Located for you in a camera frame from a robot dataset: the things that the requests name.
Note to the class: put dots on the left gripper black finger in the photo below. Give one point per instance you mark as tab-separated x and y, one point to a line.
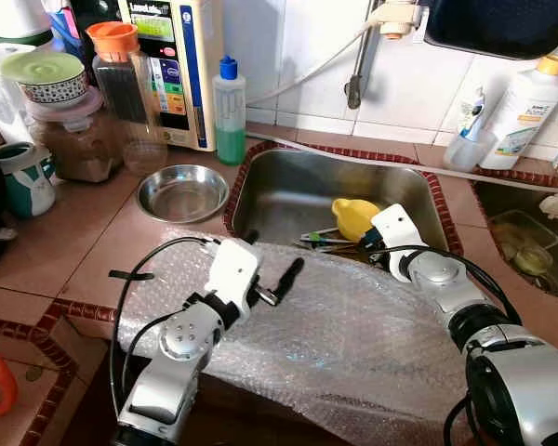
288	279
251	239

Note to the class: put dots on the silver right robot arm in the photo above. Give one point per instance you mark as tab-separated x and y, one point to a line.
521	390

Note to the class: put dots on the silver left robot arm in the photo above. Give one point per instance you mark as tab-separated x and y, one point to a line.
181	344

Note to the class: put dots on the steel sink basin with drain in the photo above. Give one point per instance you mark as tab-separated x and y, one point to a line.
298	186

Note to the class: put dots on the steel bowl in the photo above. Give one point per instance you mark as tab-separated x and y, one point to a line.
181	195

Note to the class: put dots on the green detergent bottle blue cap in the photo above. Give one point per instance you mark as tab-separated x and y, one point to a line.
230	144

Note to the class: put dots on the clear bubble wrap sheet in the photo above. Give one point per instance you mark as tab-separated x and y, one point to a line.
353	353

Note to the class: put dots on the steel sink basin holding dishes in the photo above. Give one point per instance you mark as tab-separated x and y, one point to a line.
488	200

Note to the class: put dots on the clear plastic cup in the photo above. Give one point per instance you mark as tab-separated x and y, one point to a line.
465	156

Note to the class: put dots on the clear plastic food container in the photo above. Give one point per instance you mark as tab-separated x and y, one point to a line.
507	228

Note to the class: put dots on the small glass jar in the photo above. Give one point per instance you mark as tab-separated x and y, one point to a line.
533	260

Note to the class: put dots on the white squeeze tube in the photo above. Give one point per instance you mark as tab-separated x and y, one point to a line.
472	116

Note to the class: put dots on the beige water filter appliance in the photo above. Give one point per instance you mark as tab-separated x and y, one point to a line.
205	74

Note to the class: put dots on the white bottle orange cap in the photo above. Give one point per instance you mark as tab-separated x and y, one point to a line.
521	121

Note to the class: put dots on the brown filled jar pink lid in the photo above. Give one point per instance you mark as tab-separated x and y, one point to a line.
74	153

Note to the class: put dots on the green and white mug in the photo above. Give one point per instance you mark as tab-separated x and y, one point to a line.
23	190

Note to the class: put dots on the clear jar orange lid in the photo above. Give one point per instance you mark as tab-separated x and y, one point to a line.
112	39

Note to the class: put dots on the dark blue basin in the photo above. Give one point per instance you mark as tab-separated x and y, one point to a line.
502	28

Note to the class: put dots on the orange plastic item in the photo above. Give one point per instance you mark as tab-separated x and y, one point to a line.
9	381

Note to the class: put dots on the patterned bowl green lid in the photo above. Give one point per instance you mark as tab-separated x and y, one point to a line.
42	67

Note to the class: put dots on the white jar green band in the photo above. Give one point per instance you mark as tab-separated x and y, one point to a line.
14	14

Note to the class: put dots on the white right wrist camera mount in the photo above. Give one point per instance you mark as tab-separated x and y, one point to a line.
395	232

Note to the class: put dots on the wall tap dark spout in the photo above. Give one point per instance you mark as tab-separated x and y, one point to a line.
353	88

